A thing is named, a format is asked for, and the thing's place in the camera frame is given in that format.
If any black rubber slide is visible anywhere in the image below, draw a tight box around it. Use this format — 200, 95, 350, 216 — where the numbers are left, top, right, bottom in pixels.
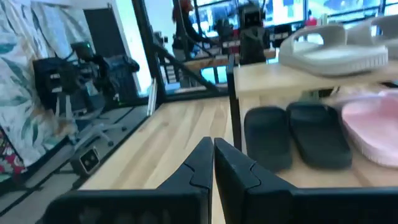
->
285, 101, 354, 170
243, 105, 294, 172

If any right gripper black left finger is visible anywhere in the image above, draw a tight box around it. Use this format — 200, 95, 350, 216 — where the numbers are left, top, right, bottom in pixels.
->
43, 136, 215, 224

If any person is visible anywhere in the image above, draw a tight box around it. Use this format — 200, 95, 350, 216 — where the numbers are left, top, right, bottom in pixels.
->
172, 0, 215, 62

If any black office chair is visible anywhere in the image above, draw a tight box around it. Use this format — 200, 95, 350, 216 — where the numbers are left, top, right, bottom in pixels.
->
32, 42, 141, 149

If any grey box with black face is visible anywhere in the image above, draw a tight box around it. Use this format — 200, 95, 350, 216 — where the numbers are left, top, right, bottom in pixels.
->
70, 146, 101, 179

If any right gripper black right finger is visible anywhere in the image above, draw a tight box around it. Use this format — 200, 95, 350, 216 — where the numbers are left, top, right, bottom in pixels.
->
215, 138, 398, 224

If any wooden shelf black metal frame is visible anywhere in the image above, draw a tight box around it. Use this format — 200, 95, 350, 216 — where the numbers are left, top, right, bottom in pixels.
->
226, 55, 398, 189

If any black aluminium rig frame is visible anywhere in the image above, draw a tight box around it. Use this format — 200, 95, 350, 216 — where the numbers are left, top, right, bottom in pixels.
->
132, 0, 233, 104

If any leaf-print fabric curtain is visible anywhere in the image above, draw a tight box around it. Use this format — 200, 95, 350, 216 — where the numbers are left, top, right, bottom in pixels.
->
0, 0, 97, 194

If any grey rubber slide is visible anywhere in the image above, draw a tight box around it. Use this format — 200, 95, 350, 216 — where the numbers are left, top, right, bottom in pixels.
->
277, 23, 389, 78
345, 14, 398, 60

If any pink rubber slide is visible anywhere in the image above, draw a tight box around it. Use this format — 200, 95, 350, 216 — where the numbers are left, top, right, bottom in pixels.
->
340, 90, 398, 169

